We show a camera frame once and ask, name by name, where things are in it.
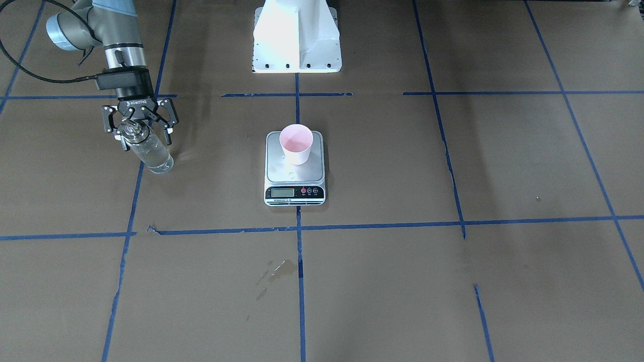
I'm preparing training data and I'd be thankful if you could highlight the pink paper cup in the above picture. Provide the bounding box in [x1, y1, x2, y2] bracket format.
[279, 124, 313, 165]

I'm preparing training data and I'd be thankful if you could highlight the clear glass sauce bottle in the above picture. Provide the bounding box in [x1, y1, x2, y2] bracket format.
[117, 119, 174, 174]

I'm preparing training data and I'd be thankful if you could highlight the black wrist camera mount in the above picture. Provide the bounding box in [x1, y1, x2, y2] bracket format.
[95, 67, 151, 92]

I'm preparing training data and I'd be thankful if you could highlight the silver digital kitchen scale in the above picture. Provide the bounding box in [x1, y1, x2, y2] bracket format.
[264, 131, 327, 207]

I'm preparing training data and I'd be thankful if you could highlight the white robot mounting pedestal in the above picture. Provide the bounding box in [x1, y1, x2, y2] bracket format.
[252, 1, 343, 73]

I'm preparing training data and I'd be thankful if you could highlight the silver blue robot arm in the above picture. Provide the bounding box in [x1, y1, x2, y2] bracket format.
[46, 1, 179, 145]

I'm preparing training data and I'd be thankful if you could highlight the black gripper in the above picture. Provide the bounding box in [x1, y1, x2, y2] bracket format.
[102, 75, 179, 151]

